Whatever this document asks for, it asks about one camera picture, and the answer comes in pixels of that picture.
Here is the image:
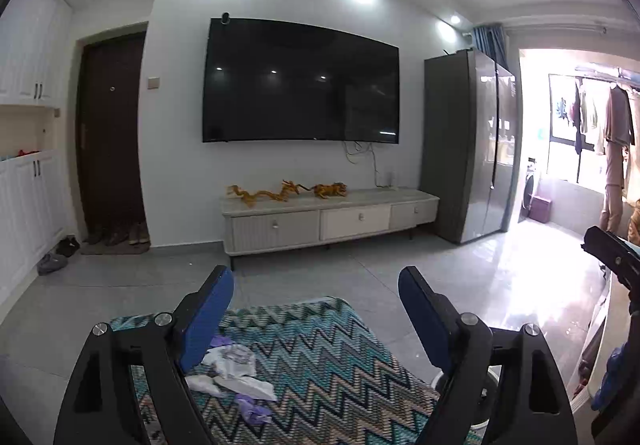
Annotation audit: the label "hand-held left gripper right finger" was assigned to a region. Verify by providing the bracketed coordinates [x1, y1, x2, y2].
[398, 266, 576, 445]

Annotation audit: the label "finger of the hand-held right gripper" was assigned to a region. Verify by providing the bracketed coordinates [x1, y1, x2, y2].
[582, 225, 640, 311]

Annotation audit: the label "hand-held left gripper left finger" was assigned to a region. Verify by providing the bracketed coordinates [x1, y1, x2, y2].
[54, 265, 235, 445]

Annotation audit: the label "white tissue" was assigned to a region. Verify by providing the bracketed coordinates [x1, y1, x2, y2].
[185, 372, 278, 402]

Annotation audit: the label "round trash bin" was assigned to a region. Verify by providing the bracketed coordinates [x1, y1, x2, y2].
[430, 365, 501, 432]

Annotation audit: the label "purple storage box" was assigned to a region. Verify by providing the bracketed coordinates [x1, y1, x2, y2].
[531, 195, 553, 222]

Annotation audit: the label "white washing machine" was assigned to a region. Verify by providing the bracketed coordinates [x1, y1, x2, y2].
[522, 165, 541, 223]

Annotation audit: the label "zigzag knitted blanket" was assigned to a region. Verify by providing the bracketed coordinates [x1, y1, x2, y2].
[110, 296, 483, 445]

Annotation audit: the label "brown doormat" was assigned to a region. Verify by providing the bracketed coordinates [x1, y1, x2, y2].
[80, 240, 151, 256]

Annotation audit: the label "hanging clothes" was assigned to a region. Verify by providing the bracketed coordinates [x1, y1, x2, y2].
[552, 77, 640, 236]

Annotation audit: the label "row of brown shoes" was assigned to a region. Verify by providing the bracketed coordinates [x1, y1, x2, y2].
[82, 222, 150, 247]

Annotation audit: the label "white television stand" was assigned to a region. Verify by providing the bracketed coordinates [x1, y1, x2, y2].
[216, 187, 441, 270]

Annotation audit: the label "blue cloth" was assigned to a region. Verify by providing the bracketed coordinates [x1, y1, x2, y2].
[592, 344, 628, 411]

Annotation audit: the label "golden dragon figurine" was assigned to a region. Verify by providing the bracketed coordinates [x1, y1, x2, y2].
[225, 180, 310, 208]

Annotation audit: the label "golden tiger figurine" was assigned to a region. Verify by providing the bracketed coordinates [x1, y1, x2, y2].
[312, 181, 349, 200]

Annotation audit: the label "grey double-door refrigerator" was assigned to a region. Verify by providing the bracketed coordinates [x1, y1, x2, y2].
[419, 49, 517, 245]

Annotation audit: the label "dark brown entrance door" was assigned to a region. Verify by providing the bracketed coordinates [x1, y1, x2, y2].
[77, 32, 151, 246]

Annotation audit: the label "white base cabinet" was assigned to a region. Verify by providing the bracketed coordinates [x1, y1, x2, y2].
[0, 150, 68, 306]

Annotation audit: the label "blue curtain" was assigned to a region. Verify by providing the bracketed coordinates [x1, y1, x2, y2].
[472, 25, 508, 68]

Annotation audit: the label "television cables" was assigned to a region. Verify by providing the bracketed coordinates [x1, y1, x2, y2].
[342, 140, 396, 188]

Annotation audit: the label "clothes drying rail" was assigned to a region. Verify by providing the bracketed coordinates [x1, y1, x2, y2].
[574, 65, 640, 82]

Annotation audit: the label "black wall-mounted television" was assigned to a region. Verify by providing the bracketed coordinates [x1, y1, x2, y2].
[202, 17, 401, 144]

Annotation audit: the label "white wall cabinet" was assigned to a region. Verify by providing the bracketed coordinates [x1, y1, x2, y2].
[0, 0, 73, 106]

